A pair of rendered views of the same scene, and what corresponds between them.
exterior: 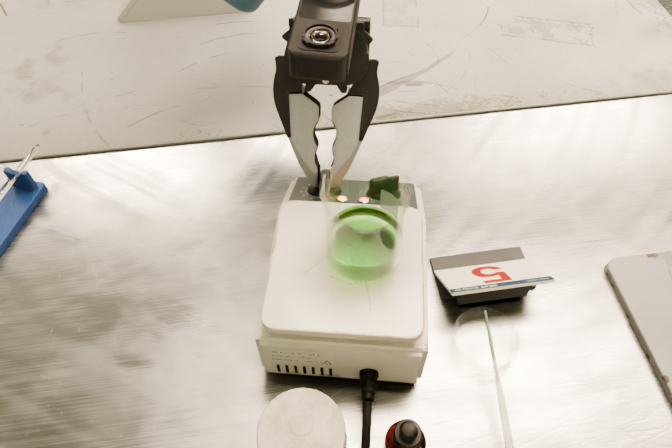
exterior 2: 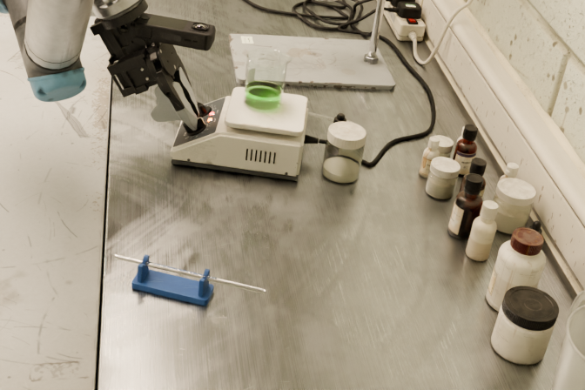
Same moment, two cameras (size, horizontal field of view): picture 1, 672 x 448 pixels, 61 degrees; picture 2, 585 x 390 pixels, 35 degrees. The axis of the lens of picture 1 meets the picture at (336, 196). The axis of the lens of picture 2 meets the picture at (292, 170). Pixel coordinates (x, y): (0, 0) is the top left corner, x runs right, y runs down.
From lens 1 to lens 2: 1.32 m
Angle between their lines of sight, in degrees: 69
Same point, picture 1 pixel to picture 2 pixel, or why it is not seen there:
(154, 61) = not seen: outside the picture
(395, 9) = not seen: outside the picture
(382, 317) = (297, 103)
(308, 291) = (283, 118)
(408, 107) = (97, 116)
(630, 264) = (241, 73)
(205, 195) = (164, 200)
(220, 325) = (266, 196)
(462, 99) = (96, 96)
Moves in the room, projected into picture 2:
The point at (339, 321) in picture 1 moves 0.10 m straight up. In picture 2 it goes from (299, 113) to (307, 54)
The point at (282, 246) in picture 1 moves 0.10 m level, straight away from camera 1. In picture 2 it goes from (256, 123) to (189, 123)
